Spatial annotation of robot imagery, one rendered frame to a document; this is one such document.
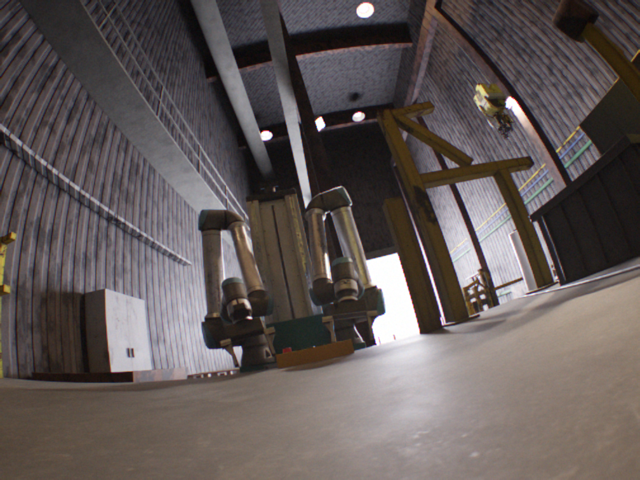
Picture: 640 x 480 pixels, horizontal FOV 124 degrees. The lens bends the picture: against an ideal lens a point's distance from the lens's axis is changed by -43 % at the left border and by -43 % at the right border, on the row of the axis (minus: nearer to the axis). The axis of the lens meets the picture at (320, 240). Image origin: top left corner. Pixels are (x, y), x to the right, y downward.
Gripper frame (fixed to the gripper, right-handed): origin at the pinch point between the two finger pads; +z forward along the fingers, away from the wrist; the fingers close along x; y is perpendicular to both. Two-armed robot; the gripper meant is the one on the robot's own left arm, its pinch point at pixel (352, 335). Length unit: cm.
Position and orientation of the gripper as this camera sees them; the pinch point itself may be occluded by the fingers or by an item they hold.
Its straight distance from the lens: 105.5
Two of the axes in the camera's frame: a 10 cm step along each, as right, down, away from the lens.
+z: 0.6, 7.3, -6.9
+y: -1.1, -6.8, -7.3
